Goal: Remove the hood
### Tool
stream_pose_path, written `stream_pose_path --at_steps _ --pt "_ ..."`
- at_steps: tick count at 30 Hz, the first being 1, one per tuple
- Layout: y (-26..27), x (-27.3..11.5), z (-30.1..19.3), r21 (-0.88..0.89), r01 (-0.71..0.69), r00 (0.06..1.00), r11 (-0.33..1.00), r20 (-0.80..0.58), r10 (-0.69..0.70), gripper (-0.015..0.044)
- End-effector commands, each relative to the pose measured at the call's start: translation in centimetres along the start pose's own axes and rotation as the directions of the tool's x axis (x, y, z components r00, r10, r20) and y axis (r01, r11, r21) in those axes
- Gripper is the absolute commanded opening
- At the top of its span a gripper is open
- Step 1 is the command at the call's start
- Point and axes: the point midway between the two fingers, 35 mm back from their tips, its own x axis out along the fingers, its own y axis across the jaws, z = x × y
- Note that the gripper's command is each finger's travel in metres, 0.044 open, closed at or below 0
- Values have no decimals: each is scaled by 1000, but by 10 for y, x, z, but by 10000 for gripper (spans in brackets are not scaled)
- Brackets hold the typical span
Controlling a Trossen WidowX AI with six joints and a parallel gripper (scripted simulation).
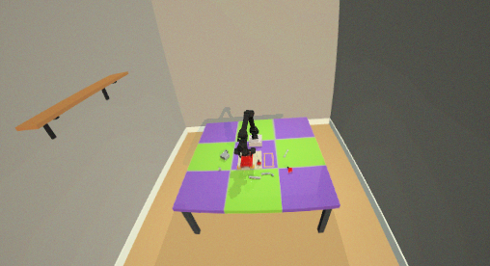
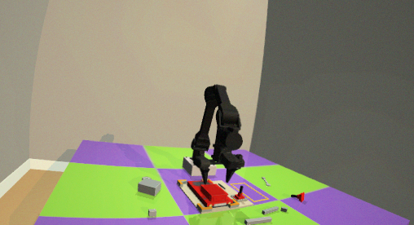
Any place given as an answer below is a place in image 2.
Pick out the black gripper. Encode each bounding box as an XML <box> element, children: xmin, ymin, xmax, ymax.
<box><xmin>193</xmin><ymin>142</ymin><xmax>244</xmax><ymax>185</ymax></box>

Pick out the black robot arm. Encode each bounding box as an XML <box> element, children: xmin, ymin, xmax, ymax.
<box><xmin>190</xmin><ymin>84</ymin><xmax>243</xmax><ymax>170</ymax></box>

